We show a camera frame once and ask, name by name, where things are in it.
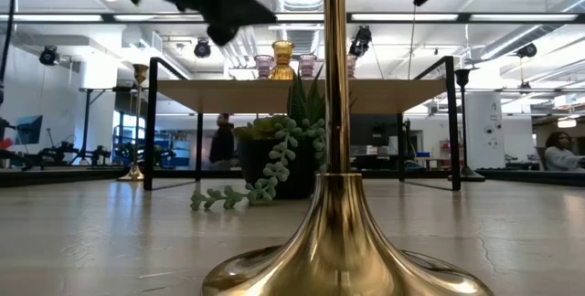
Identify amber glass candle holder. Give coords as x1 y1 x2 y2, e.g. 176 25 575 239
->
269 39 296 81

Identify black candlestick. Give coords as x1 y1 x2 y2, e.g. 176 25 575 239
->
447 68 487 184

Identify black ceiling spotlight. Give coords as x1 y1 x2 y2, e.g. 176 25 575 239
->
38 45 60 67
193 38 212 59
347 25 374 58
516 42 538 59

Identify white LED light strip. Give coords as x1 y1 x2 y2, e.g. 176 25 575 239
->
113 14 205 22
470 13 580 23
275 13 324 22
0 14 104 23
350 13 460 22

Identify person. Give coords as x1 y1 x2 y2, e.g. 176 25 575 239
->
542 131 585 173
208 112 237 172

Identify blue storage rack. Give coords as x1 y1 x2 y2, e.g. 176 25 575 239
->
112 124 193 170

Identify slim gold candlestick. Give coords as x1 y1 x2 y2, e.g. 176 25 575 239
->
115 63 151 184

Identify succulent plants in black pot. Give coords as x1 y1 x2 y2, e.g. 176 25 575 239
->
189 65 357 213

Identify dark monitor screen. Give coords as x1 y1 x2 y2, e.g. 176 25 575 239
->
349 113 412 160

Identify black pole stand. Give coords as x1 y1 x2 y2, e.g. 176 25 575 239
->
76 86 138 167

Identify blue computer monitor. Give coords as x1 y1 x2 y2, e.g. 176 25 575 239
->
15 114 44 146

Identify large gold candlestick wide base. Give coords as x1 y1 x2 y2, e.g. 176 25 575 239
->
200 0 495 296

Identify black overhead frame beam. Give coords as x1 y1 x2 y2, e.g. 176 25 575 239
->
0 11 585 26

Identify wooden shelf with black frame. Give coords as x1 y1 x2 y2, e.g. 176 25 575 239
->
143 55 463 193

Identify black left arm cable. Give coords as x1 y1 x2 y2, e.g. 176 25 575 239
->
0 0 18 105

